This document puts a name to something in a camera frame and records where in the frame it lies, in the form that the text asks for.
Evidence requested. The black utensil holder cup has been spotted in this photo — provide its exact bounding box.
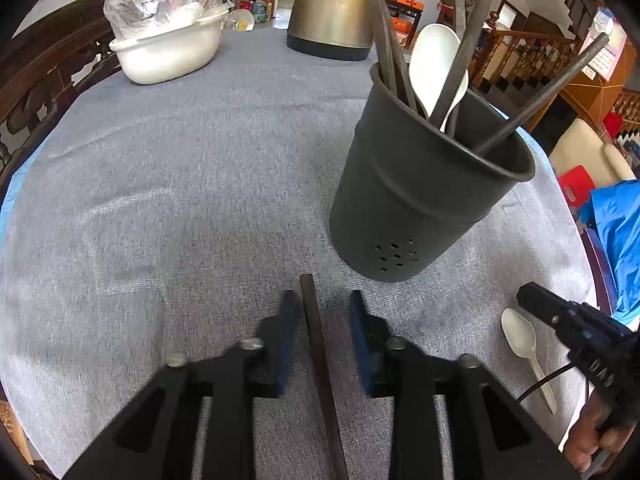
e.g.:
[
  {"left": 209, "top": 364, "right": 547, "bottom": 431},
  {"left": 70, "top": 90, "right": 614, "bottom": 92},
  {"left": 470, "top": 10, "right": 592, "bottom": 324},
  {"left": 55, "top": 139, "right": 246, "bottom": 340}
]
[{"left": 329, "top": 66, "right": 535, "bottom": 282}]

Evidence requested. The dark wooden chopstick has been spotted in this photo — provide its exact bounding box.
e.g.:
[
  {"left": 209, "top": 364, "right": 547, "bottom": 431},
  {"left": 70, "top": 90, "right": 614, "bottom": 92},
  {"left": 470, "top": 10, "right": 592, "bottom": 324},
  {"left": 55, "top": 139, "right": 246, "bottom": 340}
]
[{"left": 299, "top": 274, "right": 349, "bottom": 480}]

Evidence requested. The white plastic spoon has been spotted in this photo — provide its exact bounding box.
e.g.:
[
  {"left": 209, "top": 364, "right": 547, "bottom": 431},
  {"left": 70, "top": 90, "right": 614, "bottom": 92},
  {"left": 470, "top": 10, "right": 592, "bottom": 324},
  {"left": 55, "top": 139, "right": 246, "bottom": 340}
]
[
  {"left": 409, "top": 23, "right": 460, "bottom": 116},
  {"left": 500, "top": 306, "right": 559, "bottom": 416}
]

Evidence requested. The right hand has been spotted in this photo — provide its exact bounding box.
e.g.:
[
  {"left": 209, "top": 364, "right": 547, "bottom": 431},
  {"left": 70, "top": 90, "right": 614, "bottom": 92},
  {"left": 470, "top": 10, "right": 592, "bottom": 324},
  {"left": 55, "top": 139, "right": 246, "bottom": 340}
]
[{"left": 563, "top": 390, "right": 634, "bottom": 474}]

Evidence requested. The blue plastic sheet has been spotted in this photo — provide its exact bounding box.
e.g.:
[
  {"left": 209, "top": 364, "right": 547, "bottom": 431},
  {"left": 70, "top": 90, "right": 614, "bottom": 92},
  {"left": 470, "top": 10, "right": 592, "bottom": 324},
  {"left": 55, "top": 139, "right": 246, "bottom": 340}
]
[{"left": 579, "top": 180, "right": 640, "bottom": 325}]

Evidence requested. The grey table cloth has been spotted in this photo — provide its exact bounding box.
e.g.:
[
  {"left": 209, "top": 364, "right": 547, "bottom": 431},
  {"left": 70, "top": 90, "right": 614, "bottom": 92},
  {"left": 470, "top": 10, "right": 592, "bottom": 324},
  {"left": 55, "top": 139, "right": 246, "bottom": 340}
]
[{"left": 1, "top": 29, "right": 596, "bottom": 479}]

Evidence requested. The cream chair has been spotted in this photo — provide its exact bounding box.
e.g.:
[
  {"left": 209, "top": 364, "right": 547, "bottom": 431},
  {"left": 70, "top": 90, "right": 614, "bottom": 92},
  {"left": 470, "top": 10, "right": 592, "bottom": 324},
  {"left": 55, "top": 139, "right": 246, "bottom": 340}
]
[{"left": 549, "top": 118, "right": 637, "bottom": 188}]

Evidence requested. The white plastic basin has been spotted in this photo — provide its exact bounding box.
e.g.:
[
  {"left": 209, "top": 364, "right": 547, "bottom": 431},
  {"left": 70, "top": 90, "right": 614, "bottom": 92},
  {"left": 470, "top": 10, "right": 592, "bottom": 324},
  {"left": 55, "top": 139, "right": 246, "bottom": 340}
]
[{"left": 108, "top": 9, "right": 229, "bottom": 84}]

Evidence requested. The wooden staircase railing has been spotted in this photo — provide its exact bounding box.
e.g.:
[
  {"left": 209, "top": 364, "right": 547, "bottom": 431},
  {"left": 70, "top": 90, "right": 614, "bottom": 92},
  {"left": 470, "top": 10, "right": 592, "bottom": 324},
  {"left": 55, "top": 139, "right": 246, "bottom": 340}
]
[{"left": 470, "top": 11, "right": 592, "bottom": 112}]

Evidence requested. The gold electric kettle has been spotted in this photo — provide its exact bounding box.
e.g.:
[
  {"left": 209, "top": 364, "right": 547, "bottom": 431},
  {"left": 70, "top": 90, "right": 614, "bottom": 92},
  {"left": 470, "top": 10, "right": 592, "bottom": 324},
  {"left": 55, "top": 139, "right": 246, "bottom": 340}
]
[{"left": 286, "top": 0, "right": 376, "bottom": 62}]

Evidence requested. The dark chopstick on table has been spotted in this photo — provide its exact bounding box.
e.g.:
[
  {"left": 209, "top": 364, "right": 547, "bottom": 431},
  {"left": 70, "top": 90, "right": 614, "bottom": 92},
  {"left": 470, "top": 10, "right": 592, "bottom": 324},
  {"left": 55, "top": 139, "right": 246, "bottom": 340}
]
[{"left": 472, "top": 34, "right": 608, "bottom": 156}]

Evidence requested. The wall calendar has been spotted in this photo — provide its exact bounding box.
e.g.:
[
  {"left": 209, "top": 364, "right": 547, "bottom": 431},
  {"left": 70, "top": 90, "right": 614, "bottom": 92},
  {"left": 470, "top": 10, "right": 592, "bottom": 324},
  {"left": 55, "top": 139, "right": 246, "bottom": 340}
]
[{"left": 580, "top": 8, "right": 627, "bottom": 81}]

